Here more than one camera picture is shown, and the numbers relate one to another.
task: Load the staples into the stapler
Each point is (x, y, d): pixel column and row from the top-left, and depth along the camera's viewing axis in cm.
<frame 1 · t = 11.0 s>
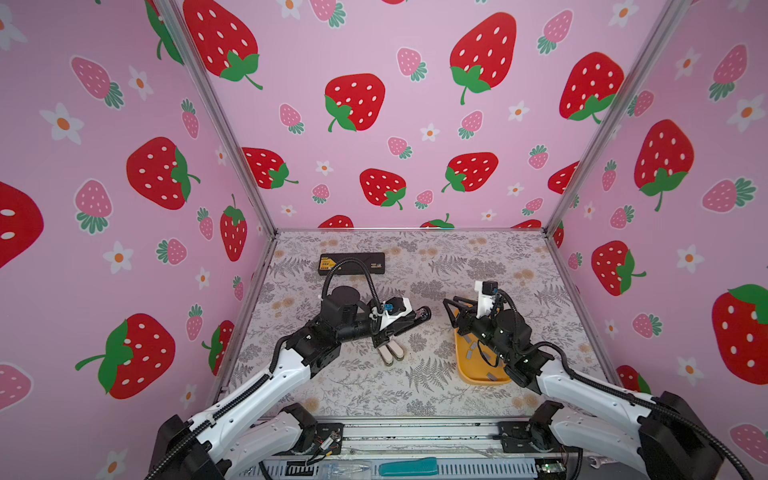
left hand: (407, 312, 71), fingers open
right hand: (448, 300, 78), fingers open
yellow plastic tray: (481, 362, 73), point 16 cm above the table
black tool case yellow label: (374, 263, 109), point 3 cm above the table
beige eraser left: (386, 354, 87), point 3 cm above the table

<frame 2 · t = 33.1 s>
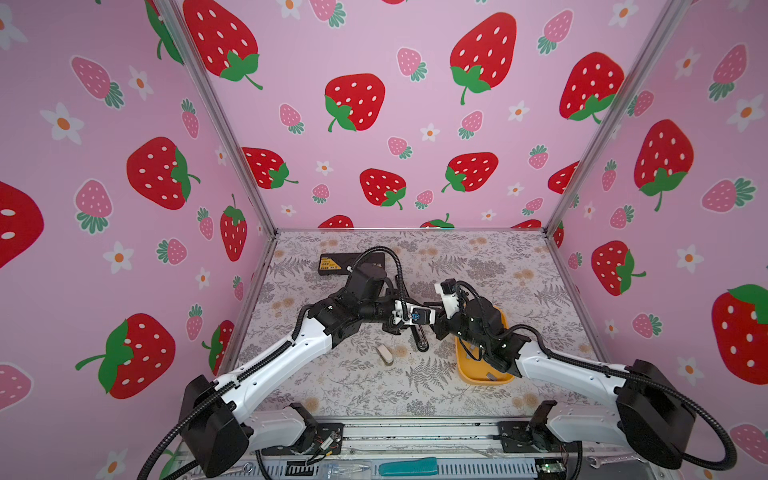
left hand: (423, 303, 71), fingers closed
right hand: (420, 306, 78), fingers closed
the named things where they were.

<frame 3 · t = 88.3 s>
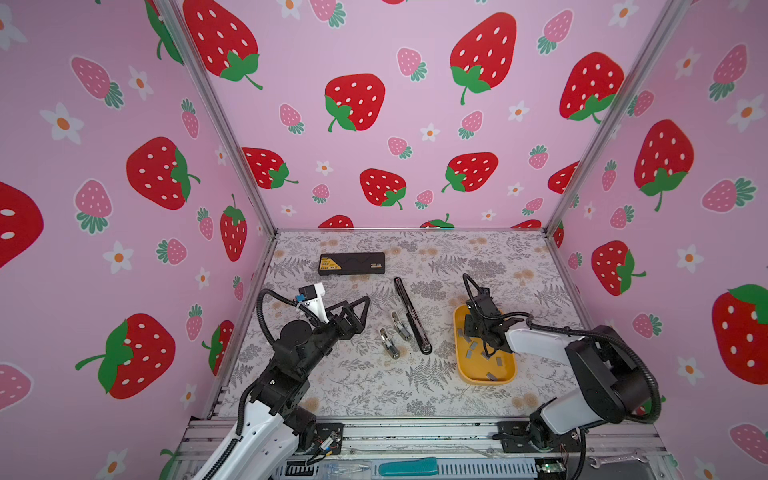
left hand: (360, 301, 70), fingers open
right hand: (471, 320, 95), fingers closed
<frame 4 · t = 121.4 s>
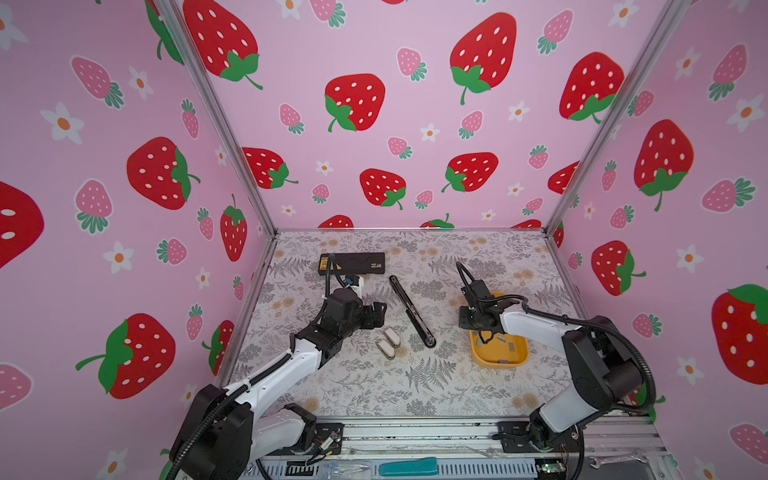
left hand: (375, 304, 84), fingers open
right hand: (464, 317, 94), fingers closed
yellow plastic tray: (503, 351, 90), on the table
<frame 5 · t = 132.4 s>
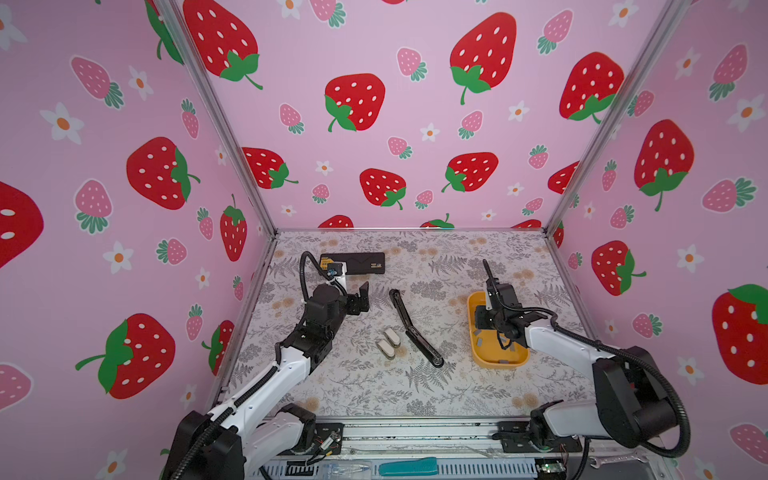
left hand: (352, 281, 81), fingers open
right hand: (480, 311, 92), fingers open
